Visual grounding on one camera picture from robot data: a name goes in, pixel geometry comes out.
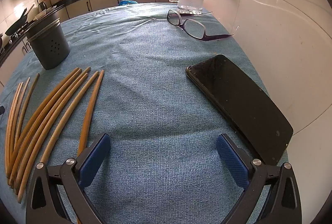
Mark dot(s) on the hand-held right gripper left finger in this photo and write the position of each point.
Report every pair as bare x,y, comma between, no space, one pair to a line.
94,159

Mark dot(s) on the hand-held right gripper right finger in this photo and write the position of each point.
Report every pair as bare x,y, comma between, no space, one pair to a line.
230,159

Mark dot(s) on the bundle of wooden chopsticks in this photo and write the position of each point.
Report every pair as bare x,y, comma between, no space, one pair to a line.
89,115

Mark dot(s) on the dark grey utensil holder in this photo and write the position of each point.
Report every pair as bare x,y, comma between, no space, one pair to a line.
49,50

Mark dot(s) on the black smartphone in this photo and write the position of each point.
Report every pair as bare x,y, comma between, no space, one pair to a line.
241,104

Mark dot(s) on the blue table cloth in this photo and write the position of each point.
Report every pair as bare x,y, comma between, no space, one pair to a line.
155,83

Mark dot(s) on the purple framed eyeglasses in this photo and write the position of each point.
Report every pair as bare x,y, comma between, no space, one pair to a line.
193,28

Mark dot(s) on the black wok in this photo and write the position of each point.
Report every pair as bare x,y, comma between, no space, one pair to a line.
15,26

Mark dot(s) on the blue plastic bag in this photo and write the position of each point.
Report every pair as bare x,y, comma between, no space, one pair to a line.
127,2

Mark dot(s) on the steel electric kettle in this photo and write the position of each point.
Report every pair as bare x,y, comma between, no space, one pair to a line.
42,7

